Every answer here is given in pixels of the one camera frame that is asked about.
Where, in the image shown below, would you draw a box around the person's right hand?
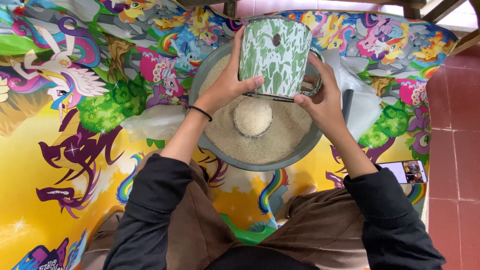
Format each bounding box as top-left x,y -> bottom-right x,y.
293,53 -> 347,133

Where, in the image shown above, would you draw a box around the colourful cartoon pony mat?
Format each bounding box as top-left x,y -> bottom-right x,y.
0,0 -> 459,270

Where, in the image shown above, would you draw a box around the grey round basin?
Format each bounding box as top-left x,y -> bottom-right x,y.
188,39 -> 325,172

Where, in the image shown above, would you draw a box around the black long-sleeved shirt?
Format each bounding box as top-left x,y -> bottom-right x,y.
103,153 -> 447,270

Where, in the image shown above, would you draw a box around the black wrist band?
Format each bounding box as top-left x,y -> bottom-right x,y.
187,105 -> 214,122

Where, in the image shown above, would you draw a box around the person's left hand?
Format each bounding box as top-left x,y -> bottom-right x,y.
193,25 -> 265,117

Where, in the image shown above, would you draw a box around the green white enamel mug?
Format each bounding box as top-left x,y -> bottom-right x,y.
238,16 -> 325,103

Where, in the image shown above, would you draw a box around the white raw rice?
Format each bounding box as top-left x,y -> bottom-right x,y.
198,53 -> 314,166

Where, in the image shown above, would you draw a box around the brown trousers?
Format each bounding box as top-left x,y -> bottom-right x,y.
80,149 -> 372,270

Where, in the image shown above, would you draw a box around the dark grey tube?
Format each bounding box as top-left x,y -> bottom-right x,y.
341,89 -> 355,125

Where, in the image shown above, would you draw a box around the smartphone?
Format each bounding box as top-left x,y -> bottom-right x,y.
376,160 -> 428,185

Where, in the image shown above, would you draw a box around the white plastic bag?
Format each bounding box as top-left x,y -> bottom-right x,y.
322,47 -> 383,142

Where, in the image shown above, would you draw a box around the green plastic stool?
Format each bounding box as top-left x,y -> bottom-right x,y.
219,213 -> 279,247

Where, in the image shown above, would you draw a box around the small metal can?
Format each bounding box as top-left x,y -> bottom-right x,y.
233,96 -> 274,138

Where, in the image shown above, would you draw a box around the clear crumpled plastic bag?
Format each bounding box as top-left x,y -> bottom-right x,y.
120,104 -> 188,143

